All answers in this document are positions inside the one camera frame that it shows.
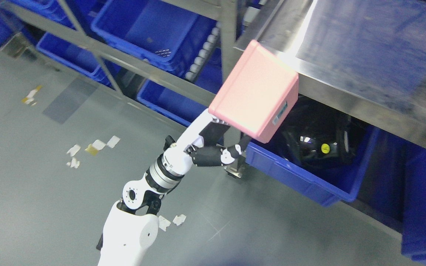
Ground blue bin with backpack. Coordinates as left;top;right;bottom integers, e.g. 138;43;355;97
401;146;426;266

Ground blue shelf bin upper left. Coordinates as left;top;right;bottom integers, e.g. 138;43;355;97
90;0;217;78

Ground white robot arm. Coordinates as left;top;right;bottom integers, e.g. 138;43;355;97
97;110;252;266

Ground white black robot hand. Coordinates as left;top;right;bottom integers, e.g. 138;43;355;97
171;109;252;174

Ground stainless steel shelf rack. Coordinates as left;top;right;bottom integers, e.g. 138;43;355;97
0;0;247;106

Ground blue bin with black device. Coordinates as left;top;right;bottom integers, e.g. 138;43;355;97
246;100;380;207

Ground pink plastic storage box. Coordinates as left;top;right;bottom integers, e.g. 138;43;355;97
208;40;299;143

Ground blue shelf bin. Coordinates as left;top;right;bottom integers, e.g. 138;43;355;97
36;33;111;86
90;0;217;78

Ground black device with yellow sticker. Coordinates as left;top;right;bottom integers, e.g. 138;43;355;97
278;95;367;171

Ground stainless steel table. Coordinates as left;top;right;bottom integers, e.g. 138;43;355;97
233;0;426;149

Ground blue shelf bin lower left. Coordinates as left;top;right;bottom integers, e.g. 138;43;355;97
36;33;111;86

